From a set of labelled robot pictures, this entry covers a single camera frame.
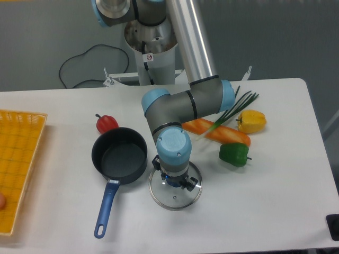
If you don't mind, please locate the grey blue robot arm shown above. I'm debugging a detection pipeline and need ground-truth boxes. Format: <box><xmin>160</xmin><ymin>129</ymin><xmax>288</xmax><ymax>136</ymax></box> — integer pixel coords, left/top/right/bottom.
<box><xmin>92</xmin><ymin>1</ymin><xmax>235</xmax><ymax>191</ymax></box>

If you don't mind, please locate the black object table corner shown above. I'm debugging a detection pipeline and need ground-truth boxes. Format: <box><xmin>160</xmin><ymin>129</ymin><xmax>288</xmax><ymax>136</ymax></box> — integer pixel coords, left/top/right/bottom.
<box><xmin>326</xmin><ymin>214</ymin><xmax>339</xmax><ymax>241</ymax></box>

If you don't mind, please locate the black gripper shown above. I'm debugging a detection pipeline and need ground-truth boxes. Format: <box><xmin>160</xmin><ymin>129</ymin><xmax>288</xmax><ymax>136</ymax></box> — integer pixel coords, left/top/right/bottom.
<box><xmin>152</xmin><ymin>155</ymin><xmax>198</xmax><ymax>192</ymax></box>

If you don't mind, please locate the green bell pepper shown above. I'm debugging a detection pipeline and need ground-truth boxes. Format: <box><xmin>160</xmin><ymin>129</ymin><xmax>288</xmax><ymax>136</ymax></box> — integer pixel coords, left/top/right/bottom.
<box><xmin>219</xmin><ymin>143</ymin><xmax>251</xmax><ymax>167</ymax></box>

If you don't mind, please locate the dark pot blue handle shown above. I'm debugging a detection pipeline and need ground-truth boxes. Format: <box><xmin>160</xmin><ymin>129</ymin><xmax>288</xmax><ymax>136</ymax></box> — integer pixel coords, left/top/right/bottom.
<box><xmin>92</xmin><ymin>127</ymin><xmax>148</xmax><ymax>239</ymax></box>

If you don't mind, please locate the glass lid blue knob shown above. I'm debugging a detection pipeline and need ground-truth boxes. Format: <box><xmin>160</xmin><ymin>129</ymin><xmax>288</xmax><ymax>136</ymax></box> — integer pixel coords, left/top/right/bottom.
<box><xmin>149</xmin><ymin>162</ymin><xmax>203</xmax><ymax>211</ymax></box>

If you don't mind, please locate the orange baguette bread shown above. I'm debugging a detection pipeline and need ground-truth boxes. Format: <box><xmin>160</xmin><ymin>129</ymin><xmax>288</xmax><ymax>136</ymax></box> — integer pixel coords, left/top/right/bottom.
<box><xmin>182</xmin><ymin>118</ymin><xmax>251</xmax><ymax>147</ymax></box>

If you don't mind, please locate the yellow bell pepper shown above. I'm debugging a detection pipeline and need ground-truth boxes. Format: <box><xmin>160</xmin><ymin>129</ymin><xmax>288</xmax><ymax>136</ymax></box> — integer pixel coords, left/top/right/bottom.
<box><xmin>236</xmin><ymin>110</ymin><xmax>267</xmax><ymax>134</ymax></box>

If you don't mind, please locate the black cable on floor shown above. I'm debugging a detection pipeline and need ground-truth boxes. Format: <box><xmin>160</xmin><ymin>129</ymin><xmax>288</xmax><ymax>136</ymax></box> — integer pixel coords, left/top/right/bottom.
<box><xmin>58</xmin><ymin>44</ymin><xmax>130</xmax><ymax>89</ymax></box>

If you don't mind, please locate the green onion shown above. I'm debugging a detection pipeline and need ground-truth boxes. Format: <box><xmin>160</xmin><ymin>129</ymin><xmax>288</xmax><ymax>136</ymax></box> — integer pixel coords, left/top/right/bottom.
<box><xmin>196</xmin><ymin>90</ymin><xmax>259</xmax><ymax>140</ymax></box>

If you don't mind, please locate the yellow woven basket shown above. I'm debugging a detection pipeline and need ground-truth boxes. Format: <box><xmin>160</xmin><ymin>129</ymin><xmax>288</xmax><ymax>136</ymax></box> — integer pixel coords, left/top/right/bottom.
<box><xmin>1</xmin><ymin>110</ymin><xmax>48</xmax><ymax>236</ymax></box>

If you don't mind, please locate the red bell pepper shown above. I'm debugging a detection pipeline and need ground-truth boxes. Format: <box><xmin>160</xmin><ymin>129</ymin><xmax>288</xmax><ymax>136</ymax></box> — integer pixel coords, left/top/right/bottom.
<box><xmin>95</xmin><ymin>114</ymin><xmax>119</xmax><ymax>134</ymax></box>

